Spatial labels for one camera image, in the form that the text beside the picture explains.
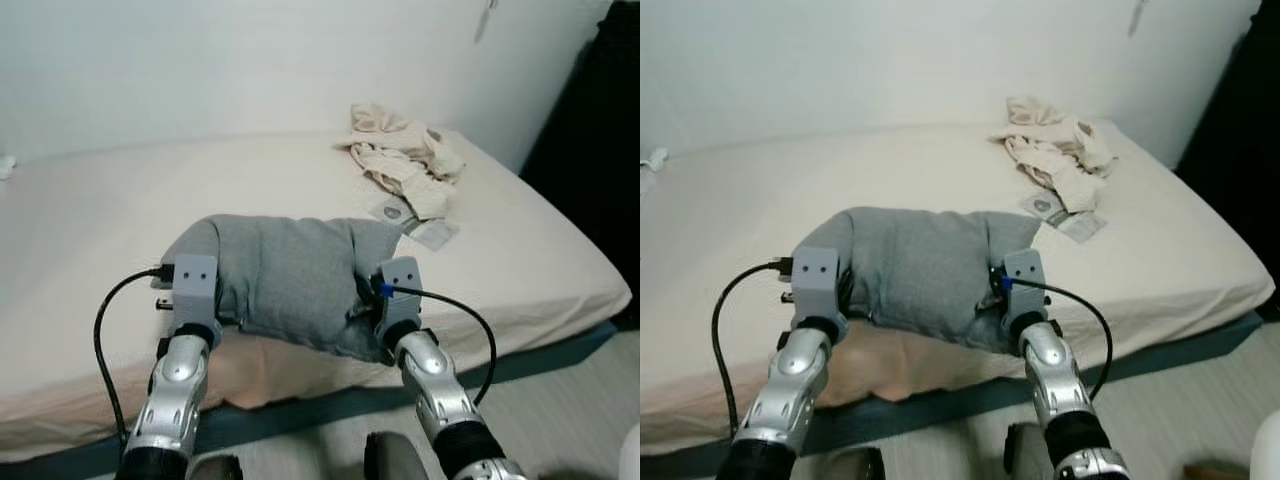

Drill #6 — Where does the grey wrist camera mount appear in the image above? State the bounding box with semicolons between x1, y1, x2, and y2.
172;254;223;336
372;257;425;336
1003;250;1048;323
792;247;843;326

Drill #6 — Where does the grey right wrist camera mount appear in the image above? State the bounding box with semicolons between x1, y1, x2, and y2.
372;257;425;336
1003;250;1048;323

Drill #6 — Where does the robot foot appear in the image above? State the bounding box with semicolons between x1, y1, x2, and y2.
1003;422;1056;480
190;455;244;480
363;432;431;480
825;447;886;480

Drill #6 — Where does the grey fabric pillow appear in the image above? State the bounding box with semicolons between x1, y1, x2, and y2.
160;214;406;363
790;207;1041;356

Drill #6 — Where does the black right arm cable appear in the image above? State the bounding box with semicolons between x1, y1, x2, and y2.
380;285;498;408
1000;278;1114;403

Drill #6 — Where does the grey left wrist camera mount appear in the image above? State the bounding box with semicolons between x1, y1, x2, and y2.
792;247;843;326
172;254;223;336

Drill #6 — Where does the white bed mattress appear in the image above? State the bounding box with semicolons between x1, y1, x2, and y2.
0;128;633;463
640;120;1276;456

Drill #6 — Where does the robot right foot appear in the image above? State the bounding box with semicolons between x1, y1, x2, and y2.
1003;422;1056;480
363;432;431;480

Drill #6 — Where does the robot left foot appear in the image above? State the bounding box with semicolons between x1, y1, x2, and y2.
825;447;886;480
190;455;244;480

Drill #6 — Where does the beige crumpled clothes pile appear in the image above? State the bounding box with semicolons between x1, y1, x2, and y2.
988;96;1119;214
333;102;466;221

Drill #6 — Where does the clear plastic packet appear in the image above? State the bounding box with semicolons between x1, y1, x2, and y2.
370;197;416;226
1058;212;1109;241
1022;190;1066;219
405;218;461;251

